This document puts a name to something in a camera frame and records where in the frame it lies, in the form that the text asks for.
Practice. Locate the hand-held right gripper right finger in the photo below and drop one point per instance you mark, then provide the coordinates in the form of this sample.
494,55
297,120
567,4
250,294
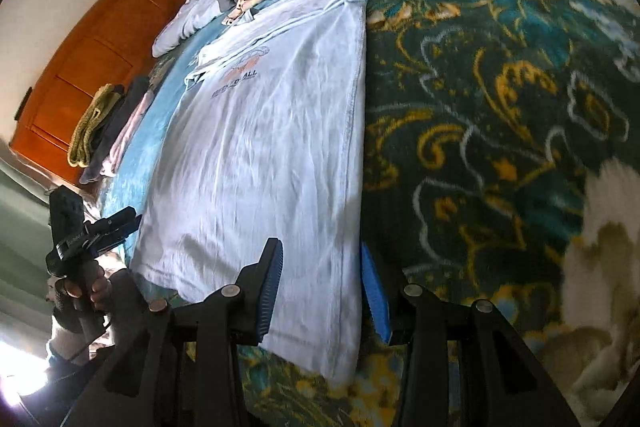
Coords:
375,292

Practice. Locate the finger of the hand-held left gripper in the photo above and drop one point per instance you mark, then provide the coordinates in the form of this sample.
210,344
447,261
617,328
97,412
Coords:
125,237
117,219

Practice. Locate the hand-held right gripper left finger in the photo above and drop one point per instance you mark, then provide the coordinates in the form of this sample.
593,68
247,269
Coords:
267,292

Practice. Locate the light blue t-shirt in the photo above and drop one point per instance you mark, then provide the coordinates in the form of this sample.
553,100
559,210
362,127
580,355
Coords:
260,132

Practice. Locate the person's left forearm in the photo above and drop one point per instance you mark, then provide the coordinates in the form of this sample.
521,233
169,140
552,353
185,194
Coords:
70,347

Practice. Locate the person's left hand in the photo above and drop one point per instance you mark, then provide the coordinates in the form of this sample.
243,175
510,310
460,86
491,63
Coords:
95,289

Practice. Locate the green curtain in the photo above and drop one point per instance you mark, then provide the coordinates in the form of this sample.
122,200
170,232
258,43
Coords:
20,232

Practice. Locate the folded pink garment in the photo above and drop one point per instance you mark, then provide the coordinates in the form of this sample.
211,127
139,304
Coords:
125,142

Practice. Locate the folded olive green garment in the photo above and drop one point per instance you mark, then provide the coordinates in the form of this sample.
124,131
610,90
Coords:
90,127

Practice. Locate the folded dark garment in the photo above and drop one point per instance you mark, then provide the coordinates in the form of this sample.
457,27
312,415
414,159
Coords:
119,114

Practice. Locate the wooden headboard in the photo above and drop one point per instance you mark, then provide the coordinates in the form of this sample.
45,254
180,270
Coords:
100,57

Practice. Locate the teal floral blanket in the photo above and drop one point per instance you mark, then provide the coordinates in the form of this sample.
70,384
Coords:
475,107

